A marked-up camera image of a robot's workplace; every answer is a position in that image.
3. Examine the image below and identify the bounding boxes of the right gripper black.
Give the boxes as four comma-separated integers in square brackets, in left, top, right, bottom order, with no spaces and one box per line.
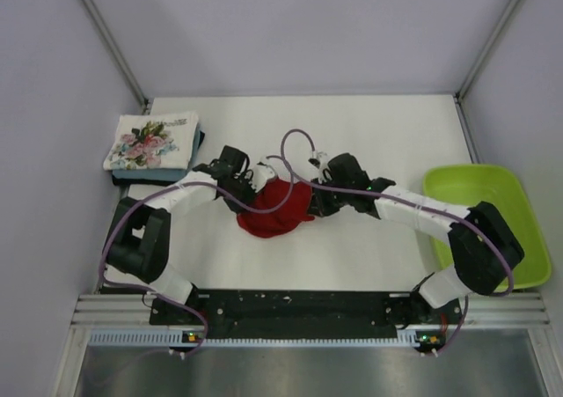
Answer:
[307,173,353,218]

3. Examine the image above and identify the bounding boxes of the red t shirt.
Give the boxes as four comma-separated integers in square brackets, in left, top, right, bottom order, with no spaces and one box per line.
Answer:
[237,179,315,239]

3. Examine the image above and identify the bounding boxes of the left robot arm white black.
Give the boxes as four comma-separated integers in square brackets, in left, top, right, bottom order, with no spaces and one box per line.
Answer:
[104,146,276,324]

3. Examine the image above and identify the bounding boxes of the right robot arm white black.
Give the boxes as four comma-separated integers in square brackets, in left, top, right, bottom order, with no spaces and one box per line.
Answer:
[309,151,524,323]

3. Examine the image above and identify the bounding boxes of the white floral folded t shirt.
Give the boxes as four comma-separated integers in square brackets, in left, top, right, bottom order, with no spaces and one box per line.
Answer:
[103,111,199,171]

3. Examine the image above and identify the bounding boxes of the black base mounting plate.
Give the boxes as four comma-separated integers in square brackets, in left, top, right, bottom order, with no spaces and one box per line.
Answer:
[150,289,462,339]

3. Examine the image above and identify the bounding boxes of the green plastic bin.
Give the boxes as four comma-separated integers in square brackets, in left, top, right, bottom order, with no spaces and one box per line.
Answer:
[422,164,552,290]

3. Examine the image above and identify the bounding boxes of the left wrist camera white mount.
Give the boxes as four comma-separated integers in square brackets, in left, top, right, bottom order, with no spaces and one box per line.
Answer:
[251,162,278,193]

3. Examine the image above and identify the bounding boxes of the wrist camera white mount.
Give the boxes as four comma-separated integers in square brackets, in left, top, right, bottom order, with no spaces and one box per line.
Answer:
[309,151,333,184]
[251,162,278,193]

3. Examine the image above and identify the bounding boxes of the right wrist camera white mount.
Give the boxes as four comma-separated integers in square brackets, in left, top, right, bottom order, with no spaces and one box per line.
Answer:
[309,151,333,184]

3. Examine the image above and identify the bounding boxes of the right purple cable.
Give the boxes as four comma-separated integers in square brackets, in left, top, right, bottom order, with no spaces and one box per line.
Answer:
[280,128,515,357]

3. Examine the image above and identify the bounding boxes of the left corner aluminium post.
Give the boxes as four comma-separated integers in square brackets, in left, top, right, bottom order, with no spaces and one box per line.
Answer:
[78,0,149,107]

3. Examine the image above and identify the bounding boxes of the corner aluminium post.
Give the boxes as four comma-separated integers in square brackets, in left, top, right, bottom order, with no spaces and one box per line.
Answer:
[78,0,149,107]
[455,0,540,101]

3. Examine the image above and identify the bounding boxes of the right corner aluminium post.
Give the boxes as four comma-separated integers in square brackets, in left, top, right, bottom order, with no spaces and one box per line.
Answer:
[455,0,540,101]

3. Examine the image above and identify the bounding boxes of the white slotted cable duct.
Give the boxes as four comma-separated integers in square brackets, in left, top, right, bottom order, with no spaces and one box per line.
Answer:
[88,329,442,349]

